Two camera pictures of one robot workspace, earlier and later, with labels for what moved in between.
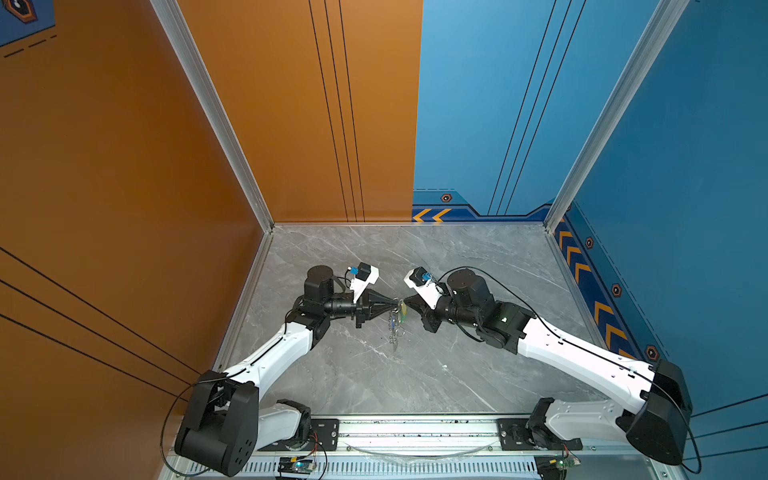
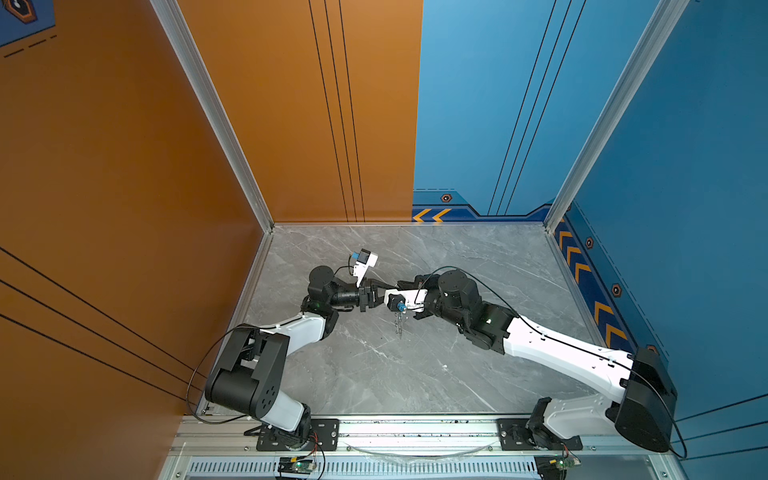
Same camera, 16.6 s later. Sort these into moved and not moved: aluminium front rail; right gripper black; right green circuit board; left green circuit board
Moved: right gripper black
Not moved: left green circuit board; right green circuit board; aluminium front rail
